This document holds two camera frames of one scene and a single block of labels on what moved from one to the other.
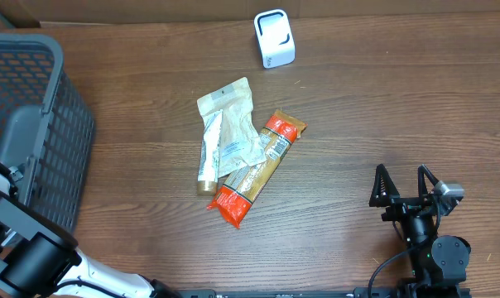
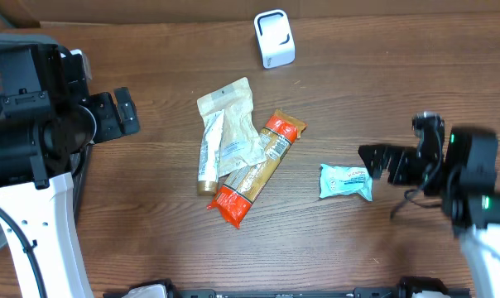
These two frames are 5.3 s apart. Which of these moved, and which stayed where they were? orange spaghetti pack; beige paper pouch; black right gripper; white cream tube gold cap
Moved: black right gripper
Stayed: orange spaghetti pack; white cream tube gold cap; beige paper pouch
